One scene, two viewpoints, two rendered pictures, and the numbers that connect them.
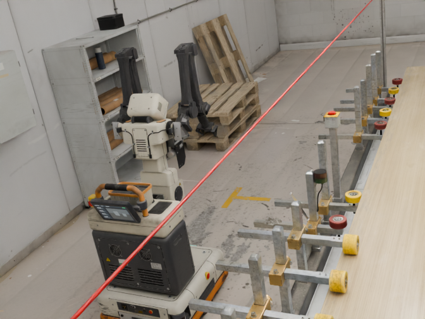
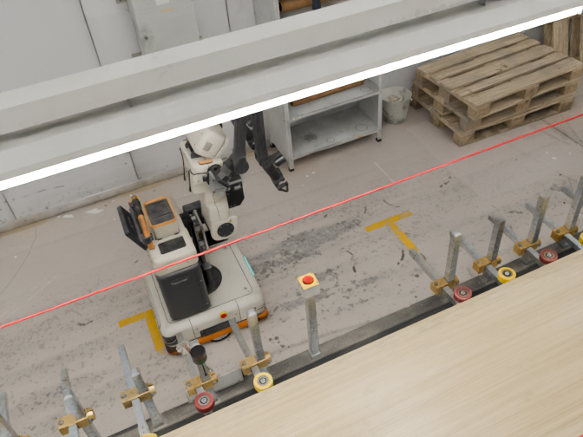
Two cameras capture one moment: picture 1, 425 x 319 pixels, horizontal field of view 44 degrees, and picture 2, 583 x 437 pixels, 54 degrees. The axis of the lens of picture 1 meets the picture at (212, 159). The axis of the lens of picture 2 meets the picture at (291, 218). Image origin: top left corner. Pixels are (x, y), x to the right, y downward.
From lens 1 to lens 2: 2.36 m
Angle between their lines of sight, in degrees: 40
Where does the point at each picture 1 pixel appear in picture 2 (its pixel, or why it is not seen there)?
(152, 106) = (197, 143)
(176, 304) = (167, 328)
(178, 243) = (180, 283)
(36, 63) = not seen: outside the picture
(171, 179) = (213, 216)
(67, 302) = not seen: hidden behind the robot
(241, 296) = not seen: hidden behind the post
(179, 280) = (176, 310)
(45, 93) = (243, 22)
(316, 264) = (187, 414)
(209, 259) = (239, 300)
